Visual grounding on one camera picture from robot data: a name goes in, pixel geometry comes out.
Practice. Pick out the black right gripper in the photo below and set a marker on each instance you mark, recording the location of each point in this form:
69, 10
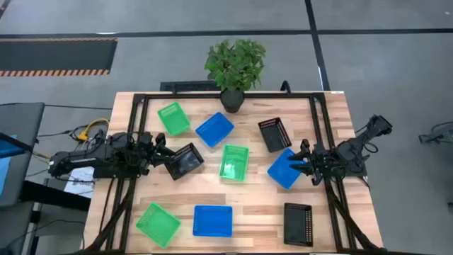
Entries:
320, 159

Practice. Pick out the blue sheet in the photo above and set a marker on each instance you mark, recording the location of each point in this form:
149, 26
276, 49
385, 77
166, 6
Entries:
4, 166

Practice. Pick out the black perforated strip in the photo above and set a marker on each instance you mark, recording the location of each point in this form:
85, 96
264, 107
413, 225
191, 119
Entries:
187, 86

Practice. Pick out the blue plastic basket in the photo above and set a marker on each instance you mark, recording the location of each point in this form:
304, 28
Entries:
212, 221
283, 171
214, 129

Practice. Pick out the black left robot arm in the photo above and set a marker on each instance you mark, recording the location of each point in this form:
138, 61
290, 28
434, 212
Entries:
81, 159

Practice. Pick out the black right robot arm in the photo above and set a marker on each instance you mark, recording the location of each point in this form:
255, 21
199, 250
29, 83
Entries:
357, 145

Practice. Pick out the green leafy plant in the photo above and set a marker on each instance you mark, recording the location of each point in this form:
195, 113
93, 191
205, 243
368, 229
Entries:
235, 63

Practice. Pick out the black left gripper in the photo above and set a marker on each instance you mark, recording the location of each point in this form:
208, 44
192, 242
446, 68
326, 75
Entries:
146, 156

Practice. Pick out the white printed paper sheet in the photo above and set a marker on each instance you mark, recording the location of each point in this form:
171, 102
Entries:
83, 180

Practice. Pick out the black floor beam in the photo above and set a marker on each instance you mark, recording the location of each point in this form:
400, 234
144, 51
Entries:
53, 195

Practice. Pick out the green plastic basket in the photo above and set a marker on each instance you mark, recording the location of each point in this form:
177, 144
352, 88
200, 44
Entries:
234, 163
173, 119
158, 225

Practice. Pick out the black plastic basket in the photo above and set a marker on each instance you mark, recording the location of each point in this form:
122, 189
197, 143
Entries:
275, 135
187, 162
298, 224

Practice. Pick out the black plant pot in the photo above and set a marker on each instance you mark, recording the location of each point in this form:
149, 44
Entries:
232, 101

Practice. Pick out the black metal table frame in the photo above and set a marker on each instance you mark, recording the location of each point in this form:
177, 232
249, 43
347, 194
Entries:
230, 95

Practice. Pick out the black hazard-striped floor mat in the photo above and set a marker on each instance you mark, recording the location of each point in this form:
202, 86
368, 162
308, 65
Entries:
56, 55

